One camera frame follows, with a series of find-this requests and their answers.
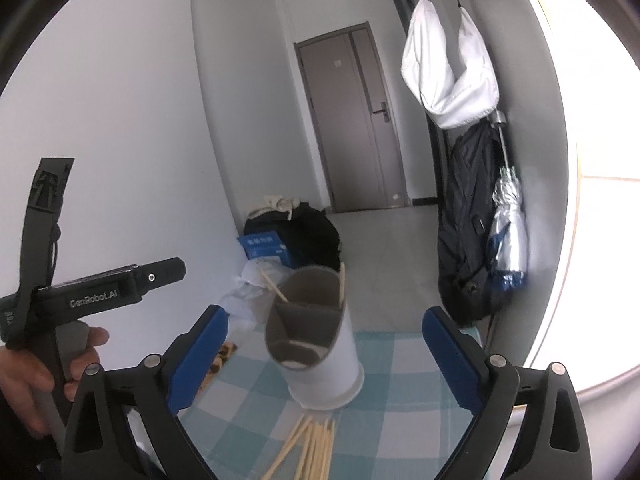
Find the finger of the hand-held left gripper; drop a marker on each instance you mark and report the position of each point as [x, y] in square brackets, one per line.
[42, 220]

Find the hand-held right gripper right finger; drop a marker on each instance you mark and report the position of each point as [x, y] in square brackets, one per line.
[452, 360]

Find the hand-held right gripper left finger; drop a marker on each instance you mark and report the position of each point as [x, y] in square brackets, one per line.
[197, 360]

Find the white grey utensil holder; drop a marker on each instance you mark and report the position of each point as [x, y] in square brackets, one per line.
[330, 360]

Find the pile of wooden chopsticks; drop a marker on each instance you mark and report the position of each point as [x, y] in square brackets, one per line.
[312, 450]

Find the person's left hand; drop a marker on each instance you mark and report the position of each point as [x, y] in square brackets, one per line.
[20, 375]

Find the teal checkered tablecloth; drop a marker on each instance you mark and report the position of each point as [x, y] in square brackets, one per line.
[400, 410]

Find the white plastic bag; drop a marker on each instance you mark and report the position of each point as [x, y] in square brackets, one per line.
[250, 300]

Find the blue cardboard box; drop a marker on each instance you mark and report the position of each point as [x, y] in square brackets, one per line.
[260, 245]

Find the black backpack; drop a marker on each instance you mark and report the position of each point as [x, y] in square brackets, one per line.
[465, 220]

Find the silver folded umbrella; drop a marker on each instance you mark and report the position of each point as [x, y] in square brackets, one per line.
[510, 230]

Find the black bag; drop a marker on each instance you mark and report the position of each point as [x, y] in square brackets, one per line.
[310, 235]

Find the beige cloth bag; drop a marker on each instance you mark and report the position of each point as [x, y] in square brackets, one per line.
[275, 205]

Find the white panel with gold trim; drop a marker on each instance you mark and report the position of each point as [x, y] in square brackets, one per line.
[590, 160]

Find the grey door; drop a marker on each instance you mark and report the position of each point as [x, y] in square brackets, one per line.
[350, 125]

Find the white hanging bag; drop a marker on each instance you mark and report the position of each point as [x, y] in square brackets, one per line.
[440, 75]

